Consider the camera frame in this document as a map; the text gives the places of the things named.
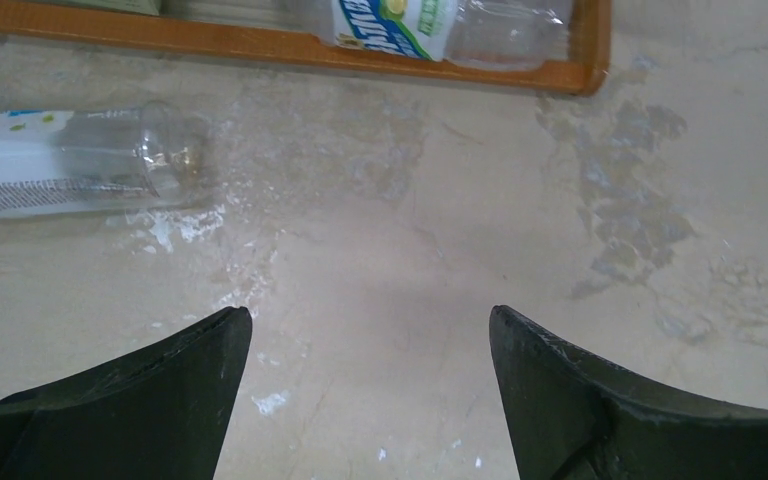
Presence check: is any wooden shelf rack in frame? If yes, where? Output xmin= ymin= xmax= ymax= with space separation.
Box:
xmin=0 ymin=1 xmax=612 ymax=96

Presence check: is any blue white label bottle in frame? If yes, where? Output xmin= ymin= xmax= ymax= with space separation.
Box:
xmin=287 ymin=0 xmax=573 ymax=72

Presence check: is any clear bottle white label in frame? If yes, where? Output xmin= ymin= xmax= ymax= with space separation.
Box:
xmin=0 ymin=101 xmax=211 ymax=219

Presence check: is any green white carton box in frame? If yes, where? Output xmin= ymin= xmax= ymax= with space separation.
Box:
xmin=64 ymin=0 xmax=163 ymax=16

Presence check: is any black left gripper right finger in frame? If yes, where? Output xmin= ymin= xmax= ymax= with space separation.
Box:
xmin=489 ymin=305 xmax=768 ymax=479

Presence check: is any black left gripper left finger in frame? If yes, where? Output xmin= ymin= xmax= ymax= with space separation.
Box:
xmin=0 ymin=307 xmax=253 ymax=479

